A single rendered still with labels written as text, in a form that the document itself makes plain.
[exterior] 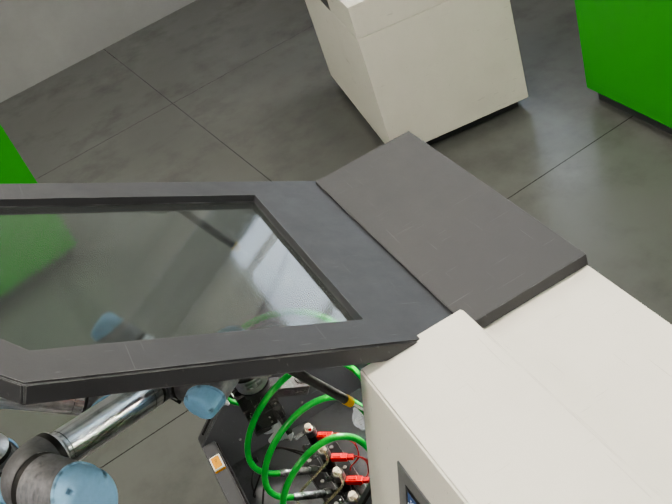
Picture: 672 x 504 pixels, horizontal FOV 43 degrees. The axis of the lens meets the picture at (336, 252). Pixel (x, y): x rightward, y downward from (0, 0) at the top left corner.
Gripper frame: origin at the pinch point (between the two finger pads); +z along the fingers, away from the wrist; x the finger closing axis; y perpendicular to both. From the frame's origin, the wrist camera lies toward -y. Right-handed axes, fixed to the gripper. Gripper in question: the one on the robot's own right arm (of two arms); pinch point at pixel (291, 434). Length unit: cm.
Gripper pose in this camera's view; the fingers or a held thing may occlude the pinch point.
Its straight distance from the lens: 206.3
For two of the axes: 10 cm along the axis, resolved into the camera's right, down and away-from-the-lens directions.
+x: 4.2, 4.5, -7.8
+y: -8.5, 4.9, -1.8
